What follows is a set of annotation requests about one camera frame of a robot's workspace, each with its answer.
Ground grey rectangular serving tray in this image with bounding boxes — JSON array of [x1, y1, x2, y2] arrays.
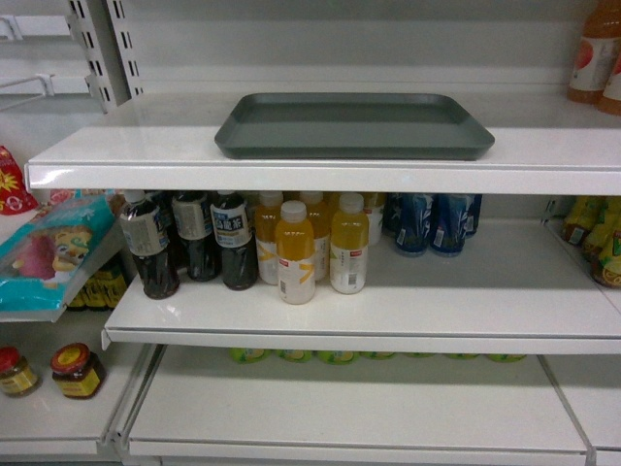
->
[[214, 92, 495, 161]]

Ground yellow juice bottle front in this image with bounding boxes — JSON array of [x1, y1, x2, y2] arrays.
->
[[276, 200, 315, 305]]

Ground yellow juice bottle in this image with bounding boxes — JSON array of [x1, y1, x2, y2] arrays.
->
[[330, 192, 369, 294], [254, 190, 283, 285], [276, 200, 315, 305]]

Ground yellow juice bottle right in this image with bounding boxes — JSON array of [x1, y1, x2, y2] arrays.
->
[[330, 192, 369, 294]]

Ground yellow juice bottle back left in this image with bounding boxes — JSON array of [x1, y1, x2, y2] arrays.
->
[[254, 190, 283, 285]]

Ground dark tea bottle right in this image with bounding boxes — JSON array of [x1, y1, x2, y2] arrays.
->
[[211, 190, 258, 291]]

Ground dark tea bottle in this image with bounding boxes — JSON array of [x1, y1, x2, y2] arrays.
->
[[211, 190, 258, 291], [119, 189, 180, 300], [172, 190, 221, 282]]

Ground dark tea bottle middle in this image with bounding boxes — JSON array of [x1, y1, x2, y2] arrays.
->
[[172, 190, 221, 282]]

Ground blue drink bottle right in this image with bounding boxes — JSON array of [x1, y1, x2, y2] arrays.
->
[[430, 194, 472, 256]]

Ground dark tea bottle left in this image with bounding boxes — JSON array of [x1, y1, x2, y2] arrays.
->
[[119, 189, 180, 300]]

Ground white upper shelf board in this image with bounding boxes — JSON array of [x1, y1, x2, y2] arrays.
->
[[26, 92, 620, 195]]

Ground white shelf board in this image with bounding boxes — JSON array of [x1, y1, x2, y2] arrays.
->
[[128, 346, 591, 465], [102, 219, 620, 354], [26, 92, 620, 195]]

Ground white lower shelf board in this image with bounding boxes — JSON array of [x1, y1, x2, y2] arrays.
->
[[128, 346, 591, 465]]

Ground white middle shelf board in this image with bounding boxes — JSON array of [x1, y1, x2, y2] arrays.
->
[[102, 219, 620, 354]]

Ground teal snack package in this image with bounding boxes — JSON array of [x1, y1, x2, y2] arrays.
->
[[1, 193, 124, 314]]

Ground yellow green snack bags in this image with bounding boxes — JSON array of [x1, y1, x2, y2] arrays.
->
[[561, 195, 620, 289]]

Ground white slotted shelf upright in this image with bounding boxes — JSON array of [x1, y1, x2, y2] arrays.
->
[[67, 0, 143, 113]]

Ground red snack bag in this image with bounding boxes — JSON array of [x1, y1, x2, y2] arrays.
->
[[1, 146, 39, 216]]

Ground yellow sauce jar red lid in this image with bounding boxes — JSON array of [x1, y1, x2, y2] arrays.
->
[[1, 347, 41, 397]]

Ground orange juice bottle top right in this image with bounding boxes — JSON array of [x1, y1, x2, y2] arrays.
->
[[567, 1, 620, 104]]

